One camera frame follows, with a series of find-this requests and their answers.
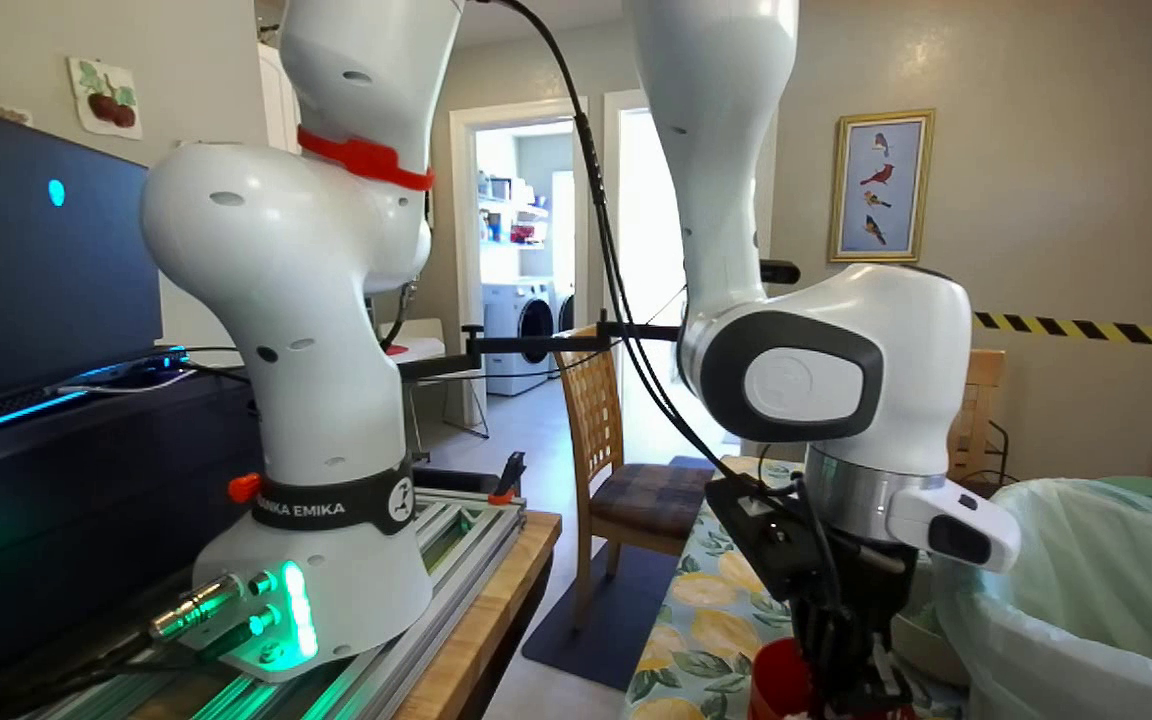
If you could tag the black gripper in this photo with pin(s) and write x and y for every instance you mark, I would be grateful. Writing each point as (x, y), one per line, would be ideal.
(840, 588)

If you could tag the red lid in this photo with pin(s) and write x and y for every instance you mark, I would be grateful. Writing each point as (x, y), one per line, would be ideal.
(781, 683)

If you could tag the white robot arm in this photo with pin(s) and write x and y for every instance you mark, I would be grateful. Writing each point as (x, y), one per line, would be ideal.
(866, 368)

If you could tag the floral lemon tablecloth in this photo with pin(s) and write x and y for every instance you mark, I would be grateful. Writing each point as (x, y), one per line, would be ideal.
(706, 637)

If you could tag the wooden chair with cushion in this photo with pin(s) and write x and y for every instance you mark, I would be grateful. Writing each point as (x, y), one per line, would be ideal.
(646, 505)

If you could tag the dark blue floor mat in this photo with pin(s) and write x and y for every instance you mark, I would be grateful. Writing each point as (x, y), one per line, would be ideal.
(607, 637)

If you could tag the aluminium robot mounting rails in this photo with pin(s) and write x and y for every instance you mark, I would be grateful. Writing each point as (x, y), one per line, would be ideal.
(307, 627)

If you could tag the yellow black hazard tape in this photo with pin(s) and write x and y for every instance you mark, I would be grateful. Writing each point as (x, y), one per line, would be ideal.
(1081, 327)

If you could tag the framed bird picture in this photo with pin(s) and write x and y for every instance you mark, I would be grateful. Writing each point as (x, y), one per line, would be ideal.
(879, 202)

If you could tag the black control box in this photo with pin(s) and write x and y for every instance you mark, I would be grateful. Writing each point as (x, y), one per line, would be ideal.
(114, 499)

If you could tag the black monitor screen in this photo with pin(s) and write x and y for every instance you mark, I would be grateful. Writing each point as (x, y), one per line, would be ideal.
(78, 285)

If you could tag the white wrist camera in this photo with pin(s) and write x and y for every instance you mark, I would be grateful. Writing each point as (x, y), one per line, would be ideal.
(952, 520)

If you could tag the black camera tripod arm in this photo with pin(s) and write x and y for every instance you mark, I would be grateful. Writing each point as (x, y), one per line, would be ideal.
(563, 340)

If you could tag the fruit wall picture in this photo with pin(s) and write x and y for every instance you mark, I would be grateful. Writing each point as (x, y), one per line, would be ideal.
(105, 99)

